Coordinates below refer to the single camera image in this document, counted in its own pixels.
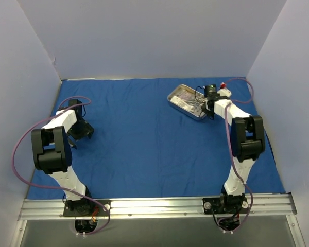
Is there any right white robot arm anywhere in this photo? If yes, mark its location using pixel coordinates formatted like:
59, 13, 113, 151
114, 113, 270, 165
201, 84, 265, 213

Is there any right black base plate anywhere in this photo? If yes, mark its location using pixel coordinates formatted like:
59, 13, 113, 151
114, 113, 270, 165
202, 195, 249, 215

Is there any stainless steel instrument tray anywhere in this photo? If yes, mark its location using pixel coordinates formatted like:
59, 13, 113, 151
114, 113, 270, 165
167, 84, 207, 121

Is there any blue surgical cloth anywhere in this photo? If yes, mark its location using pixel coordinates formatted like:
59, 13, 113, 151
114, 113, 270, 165
26, 77, 287, 200

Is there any back aluminium frame rail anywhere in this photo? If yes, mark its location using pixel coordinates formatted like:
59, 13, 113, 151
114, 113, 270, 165
62, 77, 134, 81

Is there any aluminium frame rail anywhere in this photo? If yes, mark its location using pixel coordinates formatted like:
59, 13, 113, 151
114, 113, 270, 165
19, 193, 297, 220
62, 77, 134, 81

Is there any front aluminium frame rail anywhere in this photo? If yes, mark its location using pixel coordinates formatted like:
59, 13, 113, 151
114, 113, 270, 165
19, 193, 297, 220

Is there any white sterile packet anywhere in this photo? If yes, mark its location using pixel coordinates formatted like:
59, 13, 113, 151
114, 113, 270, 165
170, 96, 194, 111

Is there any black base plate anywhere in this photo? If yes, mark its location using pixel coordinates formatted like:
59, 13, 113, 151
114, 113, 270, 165
202, 195, 249, 215
63, 198, 111, 217

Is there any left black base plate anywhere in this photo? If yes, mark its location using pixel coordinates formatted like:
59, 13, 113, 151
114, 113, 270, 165
63, 198, 111, 217

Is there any purple printed clear pouch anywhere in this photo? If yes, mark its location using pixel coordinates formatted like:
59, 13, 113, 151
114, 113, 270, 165
179, 90, 195, 101

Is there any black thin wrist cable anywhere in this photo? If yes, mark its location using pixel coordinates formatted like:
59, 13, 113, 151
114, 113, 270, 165
194, 85, 208, 103

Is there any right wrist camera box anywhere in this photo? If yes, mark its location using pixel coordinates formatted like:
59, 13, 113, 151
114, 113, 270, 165
218, 82, 232, 98

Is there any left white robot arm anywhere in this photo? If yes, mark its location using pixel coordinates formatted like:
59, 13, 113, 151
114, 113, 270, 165
30, 98, 94, 216

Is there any pile of steel instruments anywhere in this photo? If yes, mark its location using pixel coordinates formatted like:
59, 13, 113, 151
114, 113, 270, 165
188, 100, 204, 116

